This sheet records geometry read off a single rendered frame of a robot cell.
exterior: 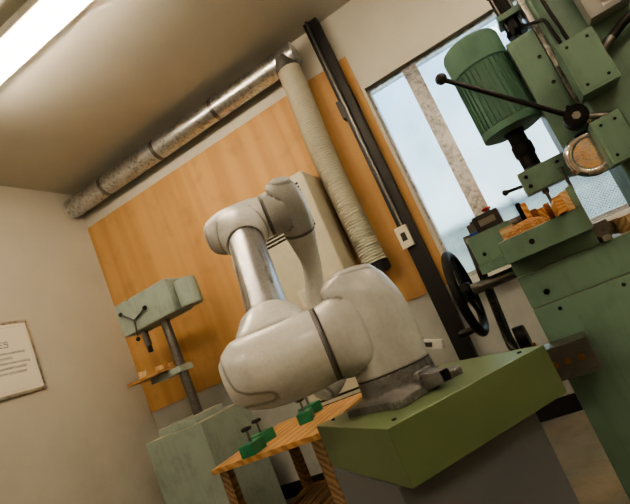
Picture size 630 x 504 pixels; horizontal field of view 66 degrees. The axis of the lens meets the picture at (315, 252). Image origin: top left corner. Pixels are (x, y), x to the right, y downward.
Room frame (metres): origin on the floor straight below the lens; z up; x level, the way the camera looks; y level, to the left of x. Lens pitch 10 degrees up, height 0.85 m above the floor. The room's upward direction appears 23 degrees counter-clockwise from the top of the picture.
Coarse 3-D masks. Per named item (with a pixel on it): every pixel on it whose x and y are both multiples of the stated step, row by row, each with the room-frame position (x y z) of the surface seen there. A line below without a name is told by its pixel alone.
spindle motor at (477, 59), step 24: (456, 48) 1.36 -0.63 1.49; (480, 48) 1.33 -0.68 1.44; (504, 48) 1.36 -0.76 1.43; (456, 72) 1.39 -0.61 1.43; (480, 72) 1.35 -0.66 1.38; (504, 72) 1.34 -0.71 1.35; (480, 96) 1.37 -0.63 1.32; (528, 96) 1.35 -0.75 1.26; (480, 120) 1.40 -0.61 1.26; (504, 120) 1.35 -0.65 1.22; (528, 120) 1.36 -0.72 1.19
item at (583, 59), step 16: (592, 32) 1.14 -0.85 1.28; (560, 48) 1.17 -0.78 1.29; (576, 48) 1.16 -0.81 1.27; (592, 48) 1.15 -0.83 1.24; (560, 64) 1.23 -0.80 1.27; (576, 64) 1.17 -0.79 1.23; (592, 64) 1.16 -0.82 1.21; (608, 64) 1.14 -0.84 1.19; (576, 80) 1.18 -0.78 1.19; (592, 80) 1.16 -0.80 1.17; (608, 80) 1.15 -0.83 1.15; (592, 96) 1.22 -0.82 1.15
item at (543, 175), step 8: (552, 160) 1.37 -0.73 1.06; (560, 160) 1.36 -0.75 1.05; (536, 168) 1.39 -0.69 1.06; (544, 168) 1.38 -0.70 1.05; (552, 168) 1.37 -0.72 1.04; (520, 176) 1.41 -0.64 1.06; (528, 176) 1.40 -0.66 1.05; (536, 176) 1.39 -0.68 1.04; (544, 176) 1.38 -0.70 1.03; (552, 176) 1.38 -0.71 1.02; (560, 176) 1.37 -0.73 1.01; (568, 176) 1.37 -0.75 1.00; (528, 184) 1.40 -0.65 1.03; (536, 184) 1.39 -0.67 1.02; (544, 184) 1.39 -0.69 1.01; (552, 184) 1.40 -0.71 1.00; (528, 192) 1.41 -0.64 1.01; (536, 192) 1.43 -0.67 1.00; (544, 192) 1.42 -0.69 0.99
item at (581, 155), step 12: (588, 132) 1.23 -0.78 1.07; (576, 144) 1.25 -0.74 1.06; (588, 144) 1.24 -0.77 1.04; (564, 156) 1.27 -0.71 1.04; (576, 156) 1.26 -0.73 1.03; (588, 156) 1.24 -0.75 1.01; (600, 156) 1.24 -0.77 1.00; (576, 168) 1.26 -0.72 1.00; (588, 168) 1.25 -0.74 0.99; (600, 168) 1.24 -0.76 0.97
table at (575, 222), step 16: (576, 208) 1.16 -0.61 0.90; (544, 224) 1.19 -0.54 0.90; (560, 224) 1.18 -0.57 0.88; (576, 224) 1.16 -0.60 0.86; (592, 224) 1.15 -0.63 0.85; (512, 240) 1.22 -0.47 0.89; (528, 240) 1.21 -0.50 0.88; (544, 240) 1.20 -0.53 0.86; (560, 240) 1.18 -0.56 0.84; (512, 256) 1.23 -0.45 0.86
